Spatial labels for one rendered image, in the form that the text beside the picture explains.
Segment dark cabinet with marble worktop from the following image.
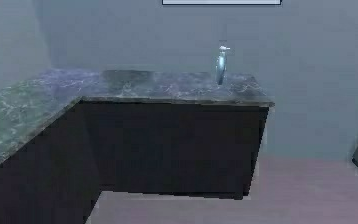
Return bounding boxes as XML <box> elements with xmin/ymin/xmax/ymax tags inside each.
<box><xmin>0</xmin><ymin>68</ymin><xmax>276</xmax><ymax>224</ymax></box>

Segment clear blue soap bottle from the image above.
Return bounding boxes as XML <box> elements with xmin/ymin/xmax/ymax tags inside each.
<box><xmin>214</xmin><ymin>45</ymin><xmax>231</xmax><ymax>86</ymax></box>

